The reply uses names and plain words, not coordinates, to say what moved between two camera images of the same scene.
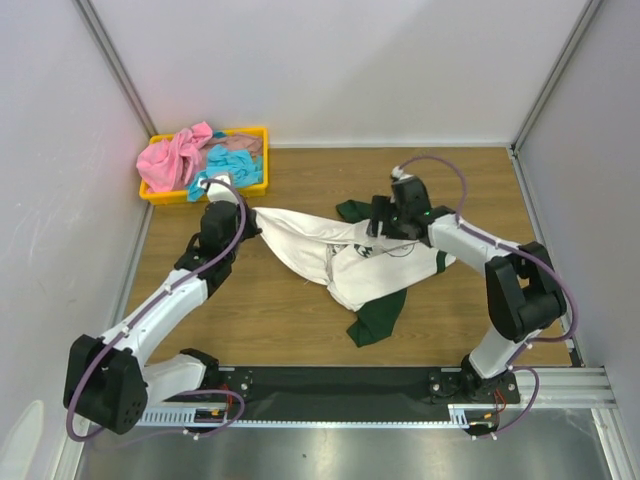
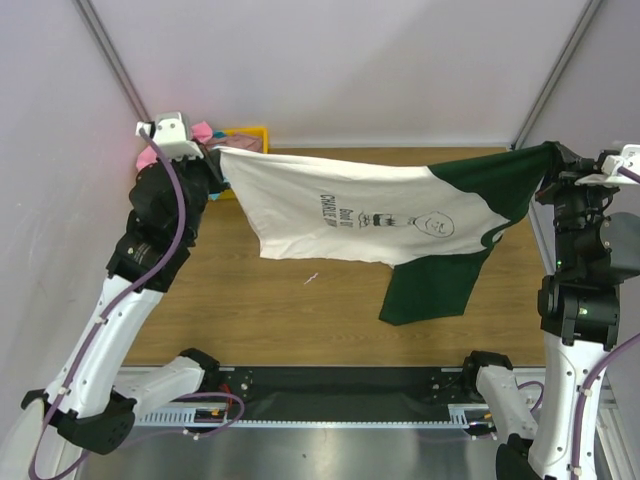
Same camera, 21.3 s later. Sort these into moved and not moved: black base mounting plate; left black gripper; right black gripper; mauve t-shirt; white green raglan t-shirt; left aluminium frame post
Moved: right black gripper; left black gripper; white green raglan t-shirt
Not moved: black base mounting plate; left aluminium frame post; mauve t-shirt
